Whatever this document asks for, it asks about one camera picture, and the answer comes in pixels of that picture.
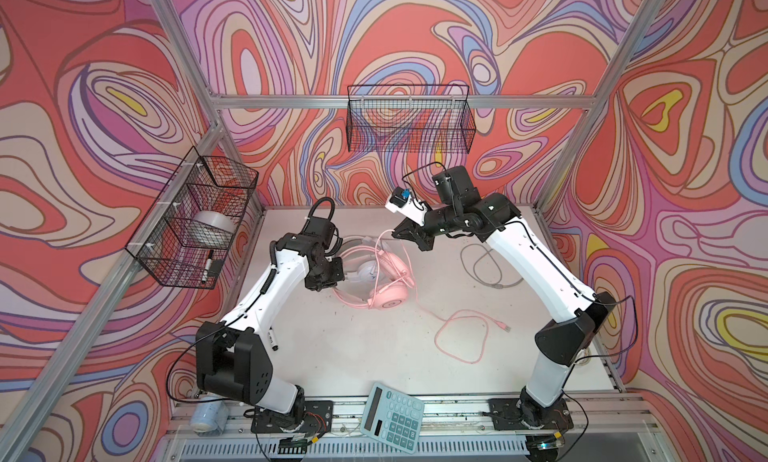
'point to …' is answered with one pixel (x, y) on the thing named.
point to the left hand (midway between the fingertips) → (341, 278)
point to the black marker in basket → (207, 266)
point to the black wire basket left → (183, 235)
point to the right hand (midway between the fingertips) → (401, 237)
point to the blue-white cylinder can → (209, 417)
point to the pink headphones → (390, 293)
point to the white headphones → (369, 269)
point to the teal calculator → (394, 417)
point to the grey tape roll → (212, 229)
